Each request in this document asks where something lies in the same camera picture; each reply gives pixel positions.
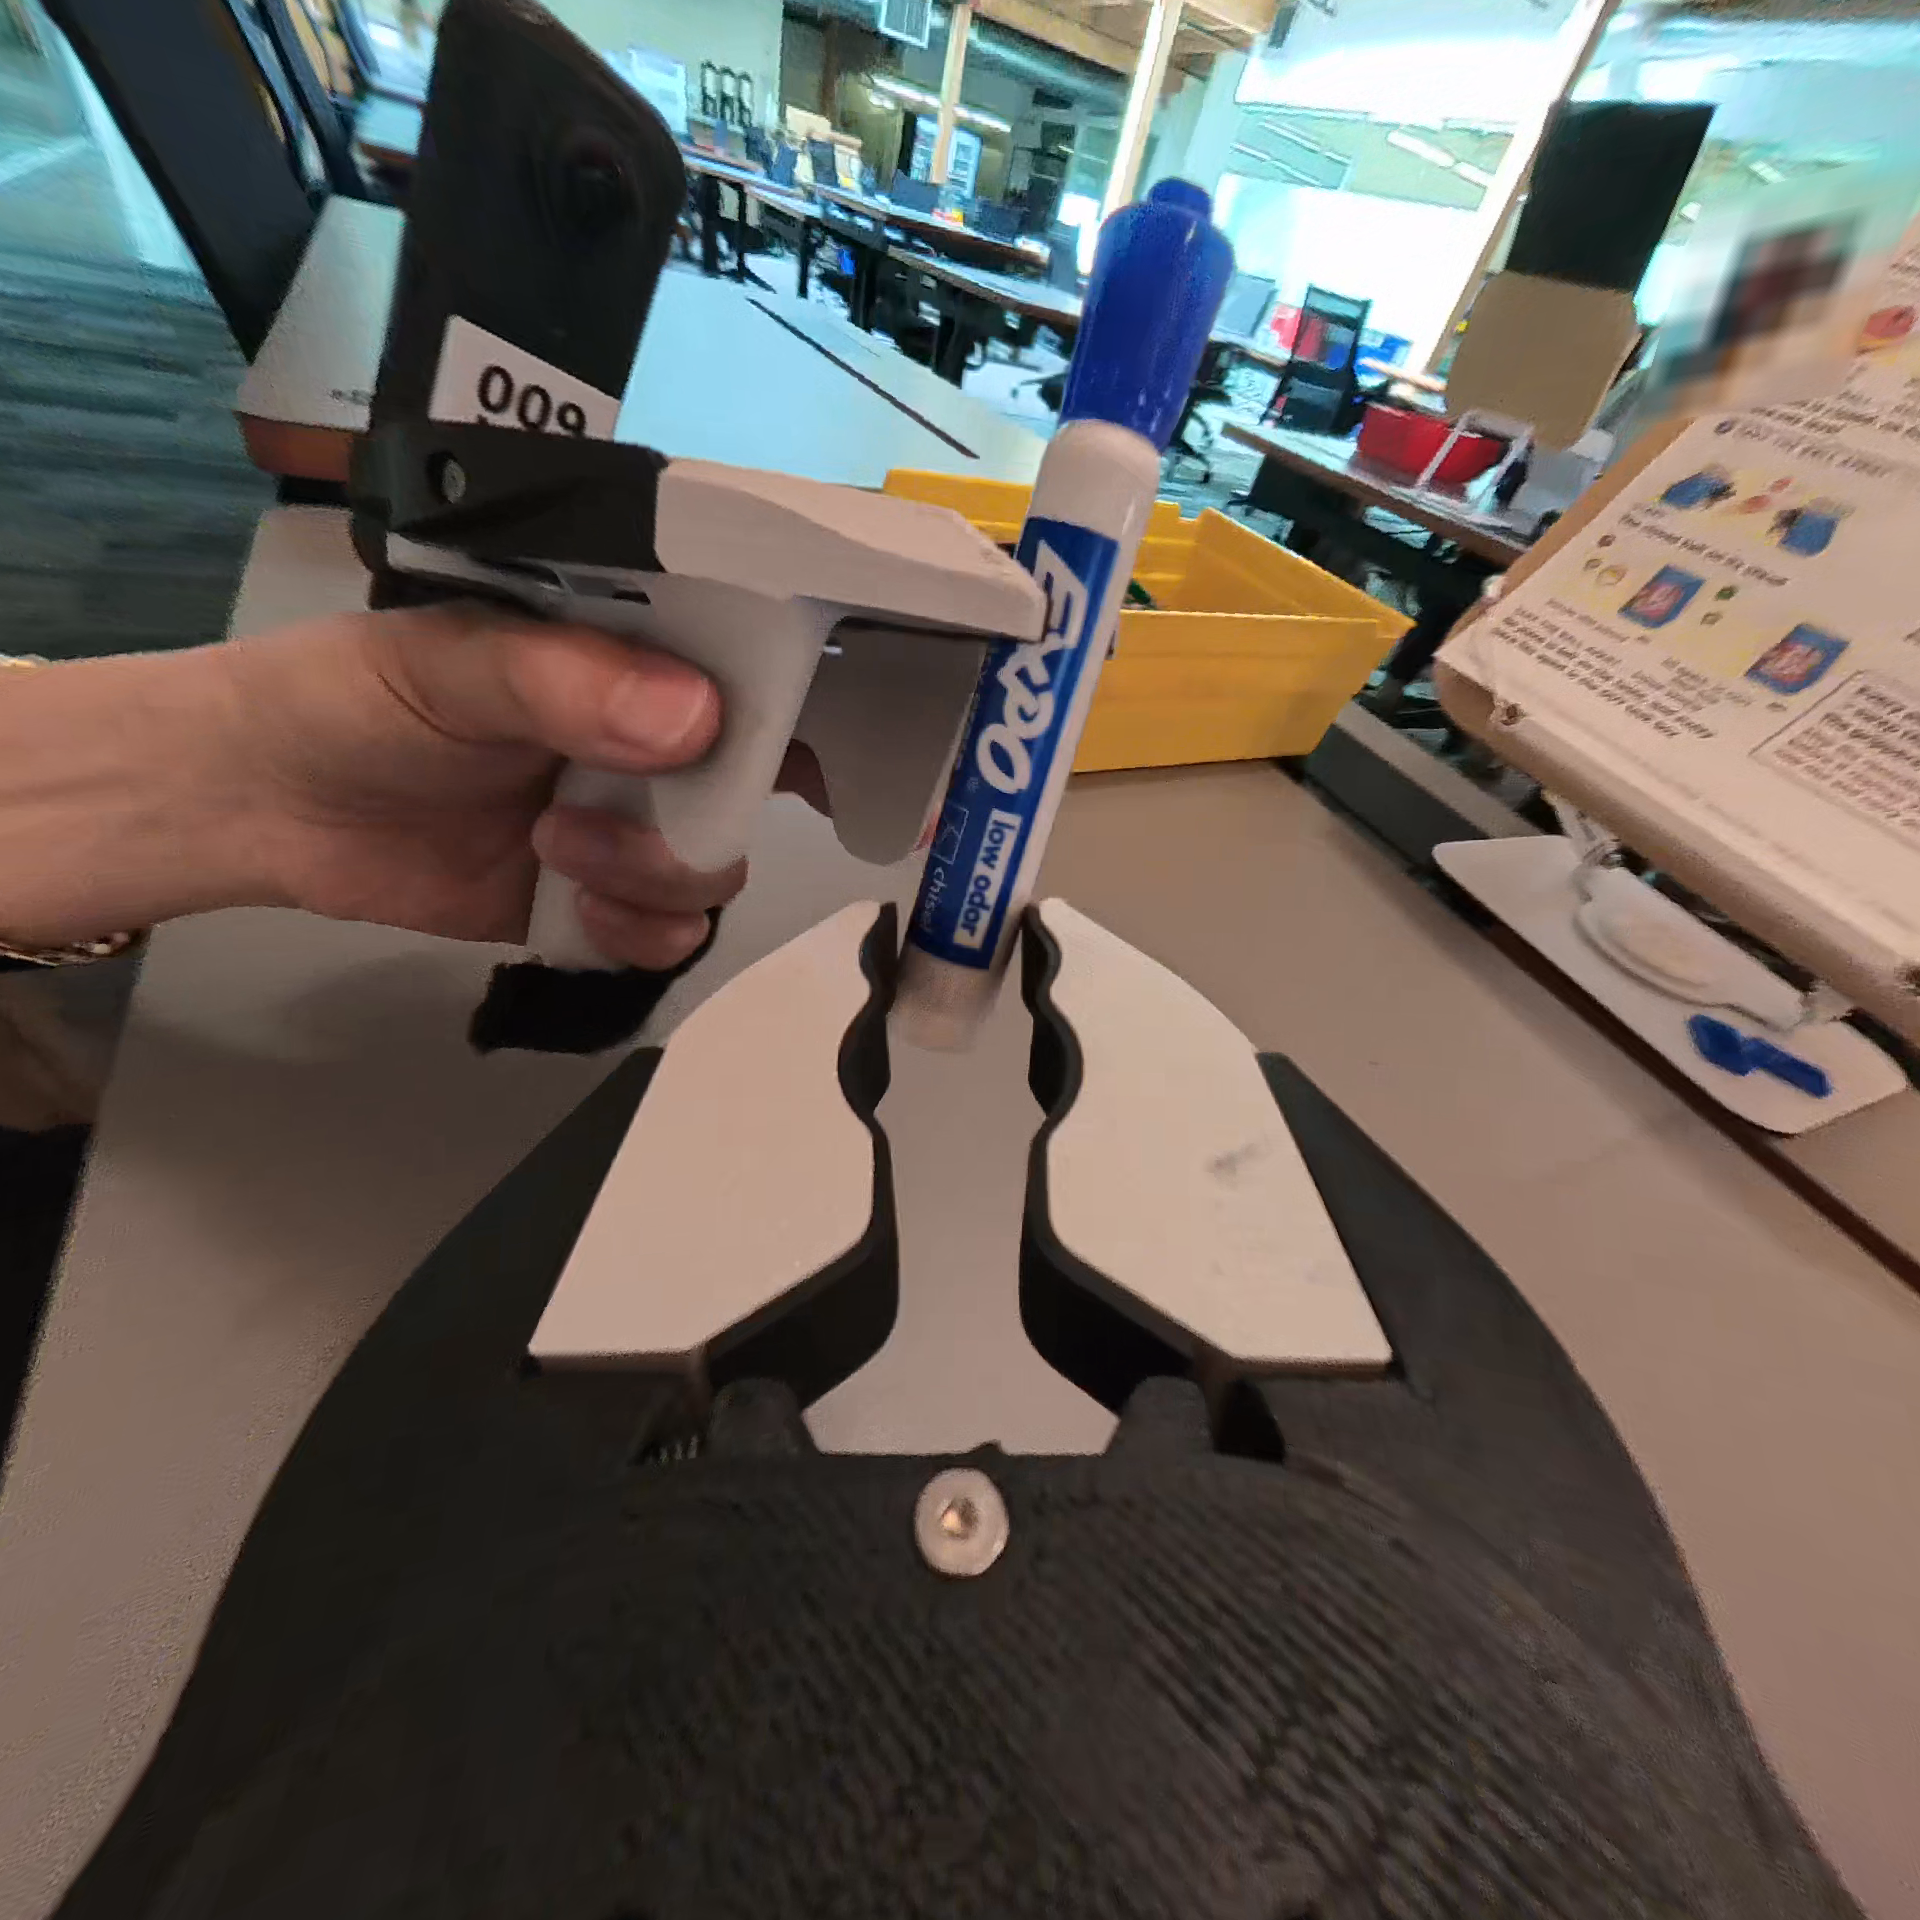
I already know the yellow bin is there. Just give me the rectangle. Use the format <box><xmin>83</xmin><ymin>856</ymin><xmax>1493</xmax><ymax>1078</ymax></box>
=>
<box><xmin>883</xmin><ymin>466</ymin><xmax>1413</xmax><ymax>778</ymax></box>

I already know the small blue block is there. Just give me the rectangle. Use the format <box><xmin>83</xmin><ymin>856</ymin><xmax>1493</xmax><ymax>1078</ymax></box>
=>
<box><xmin>1690</xmin><ymin>1013</ymin><xmax>1834</xmax><ymax>1100</ymax></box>

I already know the black panel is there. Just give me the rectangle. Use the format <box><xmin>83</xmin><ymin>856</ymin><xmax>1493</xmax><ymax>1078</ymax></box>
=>
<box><xmin>1506</xmin><ymin>97</ymin><xmax>1717</xmax><ymax>296</ymax></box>

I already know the person's left hand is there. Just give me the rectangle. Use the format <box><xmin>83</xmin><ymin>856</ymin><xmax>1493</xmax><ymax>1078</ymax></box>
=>
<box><xmin>226</xmin><ymin>607</ymin><xmax>753</xmax><ymax>973</ymax></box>

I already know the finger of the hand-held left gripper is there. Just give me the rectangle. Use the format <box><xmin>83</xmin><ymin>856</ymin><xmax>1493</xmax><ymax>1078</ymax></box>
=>
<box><xmin>814</xmin><ymin>620</ymin><xmax>995</xmax><ymax>870</ymax></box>
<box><xmin>657</xmin><ymin>456</ymin><xmax>1048</xmax><ymax>642</ymax></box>

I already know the blue Expo marker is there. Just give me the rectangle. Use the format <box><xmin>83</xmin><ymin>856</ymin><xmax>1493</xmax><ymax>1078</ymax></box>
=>
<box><xmin>891</xmin><ymin>175</ymin><xmax>1239</xmax><ymax>1055</ymax></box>

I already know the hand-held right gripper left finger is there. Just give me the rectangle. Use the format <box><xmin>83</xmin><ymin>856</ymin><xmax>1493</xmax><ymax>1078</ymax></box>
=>
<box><xmin>528</xmin><ymin>901</ymin><xmax>903</xmax><ymax>1403</ymax></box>

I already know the background desk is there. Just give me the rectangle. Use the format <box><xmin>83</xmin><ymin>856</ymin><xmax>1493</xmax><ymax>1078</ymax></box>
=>
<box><xmin>1223</xmin><ymin>419</ymin><xmax>1553</xmax><ymax>574</ymax></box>

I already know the person's left forearm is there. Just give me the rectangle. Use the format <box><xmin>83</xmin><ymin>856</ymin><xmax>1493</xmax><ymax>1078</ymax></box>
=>
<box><xmin>0</xmin><ymin>631</ymin><xmax>228</xmax><ymax>964</ymax></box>

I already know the red storage bin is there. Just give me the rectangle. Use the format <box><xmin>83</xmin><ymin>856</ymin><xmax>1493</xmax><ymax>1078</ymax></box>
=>
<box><xmin>1358</xmin><ymin>402</ymin><xmax>1512</xmax><ymax>493</ymax></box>

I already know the wooden instruction board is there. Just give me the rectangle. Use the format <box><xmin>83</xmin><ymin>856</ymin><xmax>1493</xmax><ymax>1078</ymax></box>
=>
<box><xmin>1435</xmin><ymin>210</ymin><xmax>1920</xmax><ymax>1050</ymax></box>

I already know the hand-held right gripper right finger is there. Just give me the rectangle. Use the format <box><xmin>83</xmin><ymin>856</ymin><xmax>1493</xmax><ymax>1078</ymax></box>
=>
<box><xmin>1018</xmin><ymin>897</ymin><xmax>1399</xmax><ymax>1411</ymax></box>

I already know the white stand base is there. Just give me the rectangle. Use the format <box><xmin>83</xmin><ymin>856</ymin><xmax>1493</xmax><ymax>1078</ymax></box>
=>
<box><xmin>1435</xmin><ymin>832</ymin><xmax>1912</xmax><ymax>1136</ymax></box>

